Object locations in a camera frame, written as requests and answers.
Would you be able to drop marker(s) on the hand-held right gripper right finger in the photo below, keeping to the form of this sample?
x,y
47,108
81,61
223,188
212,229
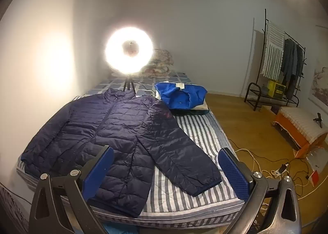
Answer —
x,y
234,172

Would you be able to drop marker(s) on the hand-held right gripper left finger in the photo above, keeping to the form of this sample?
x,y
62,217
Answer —
x,y
102,170

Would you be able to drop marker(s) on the navy puffer jacket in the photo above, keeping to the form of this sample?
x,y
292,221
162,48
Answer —
x,y
115,126

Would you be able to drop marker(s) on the black clothes rack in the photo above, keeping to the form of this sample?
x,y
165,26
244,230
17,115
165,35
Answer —
x,y
256,95

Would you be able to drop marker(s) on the dark hanging clothes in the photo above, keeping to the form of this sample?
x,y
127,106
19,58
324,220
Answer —
x,y
290,67

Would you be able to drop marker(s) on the white power strip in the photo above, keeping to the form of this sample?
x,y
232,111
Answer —
x,y
278,172

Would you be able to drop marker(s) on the bed with striped sheet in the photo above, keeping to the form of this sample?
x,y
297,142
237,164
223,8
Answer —
x,y
199,131

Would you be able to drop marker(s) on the dark green folded cloth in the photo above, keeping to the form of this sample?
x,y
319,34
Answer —
x,y
199,112

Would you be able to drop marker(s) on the white folded garment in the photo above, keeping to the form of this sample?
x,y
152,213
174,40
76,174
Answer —
x,y
202,105

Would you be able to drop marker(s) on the orange bench with white cover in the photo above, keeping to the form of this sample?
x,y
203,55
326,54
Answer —
x,y
299,123

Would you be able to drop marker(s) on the clear plastic bag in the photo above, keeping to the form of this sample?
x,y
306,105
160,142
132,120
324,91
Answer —
x,y
317,162

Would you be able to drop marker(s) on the black tripod stand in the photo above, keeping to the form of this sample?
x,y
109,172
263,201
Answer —
x,y
129,84

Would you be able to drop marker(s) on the yellow box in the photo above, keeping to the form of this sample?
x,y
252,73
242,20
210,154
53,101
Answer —
x,y
276,88

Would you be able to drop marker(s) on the blue jacket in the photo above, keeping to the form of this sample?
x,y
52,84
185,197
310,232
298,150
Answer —
x,y
176,95

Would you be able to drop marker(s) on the blue checked blanket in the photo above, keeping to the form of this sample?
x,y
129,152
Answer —
x,y
146,84

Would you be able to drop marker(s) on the small black tripod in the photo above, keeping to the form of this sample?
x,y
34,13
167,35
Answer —
x,y
319,119

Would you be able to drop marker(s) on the folded floral quilt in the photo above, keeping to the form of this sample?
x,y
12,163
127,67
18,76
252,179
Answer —
x,y
160,63

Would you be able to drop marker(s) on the striped hanging towel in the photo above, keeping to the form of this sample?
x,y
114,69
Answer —
x,y
273,52

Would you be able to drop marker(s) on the wall poster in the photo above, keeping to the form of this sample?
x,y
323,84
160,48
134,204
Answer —
x,y
320,82

